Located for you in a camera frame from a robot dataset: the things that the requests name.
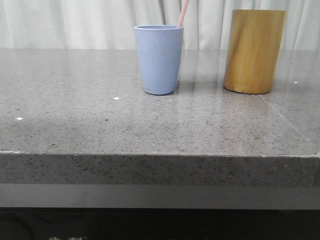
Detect bamboo cylinder holder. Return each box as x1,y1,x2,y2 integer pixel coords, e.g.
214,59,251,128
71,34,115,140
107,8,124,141
223,9,286,94

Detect blue plastic cup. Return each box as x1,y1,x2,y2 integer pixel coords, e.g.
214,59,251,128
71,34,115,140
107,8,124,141
134,25,184,96

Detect pink chopstick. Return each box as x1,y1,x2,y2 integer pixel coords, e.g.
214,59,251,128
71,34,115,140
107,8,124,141
176,0,189,29

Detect white curtain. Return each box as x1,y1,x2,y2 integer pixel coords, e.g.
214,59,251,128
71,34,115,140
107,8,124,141
0,0,320,51

